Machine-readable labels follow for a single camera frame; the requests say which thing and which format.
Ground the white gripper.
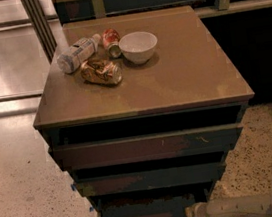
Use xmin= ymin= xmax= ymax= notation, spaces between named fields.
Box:
xmin=185 ymin=194 xmax=272 ymax=217

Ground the middle drawer front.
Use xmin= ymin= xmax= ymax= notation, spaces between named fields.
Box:
xmin=74 ymin=163 xmax=225 ymax=197

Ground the brown drawer cabinet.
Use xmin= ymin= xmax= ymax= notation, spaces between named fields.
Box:
xmin=34 ymin=6 xmax=254 ymax=208

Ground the top drawer front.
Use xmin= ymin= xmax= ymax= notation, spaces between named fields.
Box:
xmin=50 ymin=124 xmax=243 ymax=171

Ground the blue tape piece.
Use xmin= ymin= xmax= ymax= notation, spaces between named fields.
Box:
xmin=70 ymin=184 xmax=77 ymax=192

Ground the crushed brown snack can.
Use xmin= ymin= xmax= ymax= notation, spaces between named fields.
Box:
xmin=80 ymin=59 xmax=123 ymax=86

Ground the white bowl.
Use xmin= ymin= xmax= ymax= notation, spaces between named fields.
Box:
xmin=119 ymin=31 xmax=158 ymax=65

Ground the red soda can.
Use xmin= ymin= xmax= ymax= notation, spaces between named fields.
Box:
xmin=102 ymin=28 xmax=121 ymax=58

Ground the clear plastic water bottle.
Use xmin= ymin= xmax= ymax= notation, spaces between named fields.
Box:
xmin=57 ymin=34 xmax=102 ymax=74

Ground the metal railing post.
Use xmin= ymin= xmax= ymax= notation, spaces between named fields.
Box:
xmin=21 ymin=0 xmax=57 ymax=62

